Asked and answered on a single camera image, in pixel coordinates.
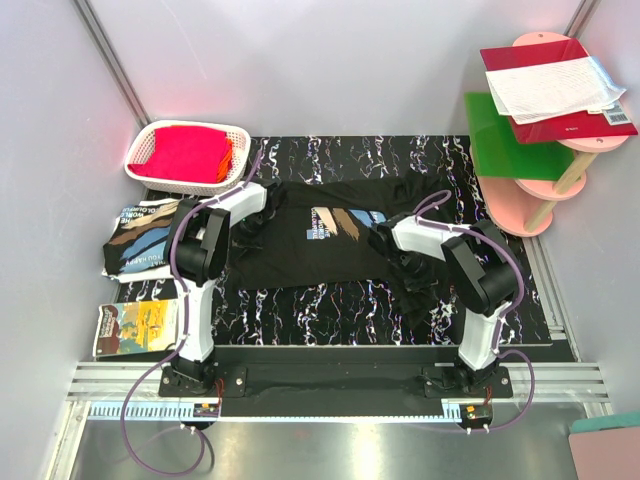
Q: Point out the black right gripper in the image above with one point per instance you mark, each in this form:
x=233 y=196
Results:
x=415 y=267

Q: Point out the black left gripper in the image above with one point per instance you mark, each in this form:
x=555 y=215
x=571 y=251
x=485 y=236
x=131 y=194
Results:
x=248 y=228

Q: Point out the black printed t shirt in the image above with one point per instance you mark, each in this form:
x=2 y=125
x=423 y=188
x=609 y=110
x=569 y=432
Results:
x=135 y=250
x=319 y=234

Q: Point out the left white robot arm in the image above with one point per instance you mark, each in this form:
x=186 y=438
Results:
x=197 y=249

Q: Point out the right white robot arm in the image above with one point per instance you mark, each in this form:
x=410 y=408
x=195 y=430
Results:
x=476 y=263

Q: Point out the orange folded t shirt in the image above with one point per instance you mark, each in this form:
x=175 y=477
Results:
x=225 y=162

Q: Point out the pink folded t shirt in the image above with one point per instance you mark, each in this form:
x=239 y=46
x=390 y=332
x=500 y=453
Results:
x=185 y=154

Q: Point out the white plastic laundry basket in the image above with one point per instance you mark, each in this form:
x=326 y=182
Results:
x=143 y=146

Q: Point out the folded black printed t shirt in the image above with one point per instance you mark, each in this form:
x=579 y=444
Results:
x=135 y=250

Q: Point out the pink round tiered shelf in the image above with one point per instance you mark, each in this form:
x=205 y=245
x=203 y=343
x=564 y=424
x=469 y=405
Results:
x=525 y=207

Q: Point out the green plastic sheet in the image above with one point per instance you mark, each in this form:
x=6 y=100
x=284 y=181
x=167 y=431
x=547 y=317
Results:
x=497 y=154

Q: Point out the illustrated book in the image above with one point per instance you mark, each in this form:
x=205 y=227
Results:
x=136 y=328

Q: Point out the teal board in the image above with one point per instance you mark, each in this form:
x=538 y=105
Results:
x=602 y=424

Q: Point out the white mesh bag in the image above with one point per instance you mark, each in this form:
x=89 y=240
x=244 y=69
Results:
x=540 y=92

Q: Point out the red plastic sheet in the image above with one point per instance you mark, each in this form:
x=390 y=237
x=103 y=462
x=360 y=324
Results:
x=572 y=126

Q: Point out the pink board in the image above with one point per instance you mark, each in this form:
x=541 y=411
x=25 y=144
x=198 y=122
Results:
x=606 y=454

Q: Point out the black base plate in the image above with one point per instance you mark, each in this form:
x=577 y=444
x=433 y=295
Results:
x=334 y=391

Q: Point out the aluminium rail frame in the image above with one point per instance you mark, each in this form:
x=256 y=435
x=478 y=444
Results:
x=127 y=393

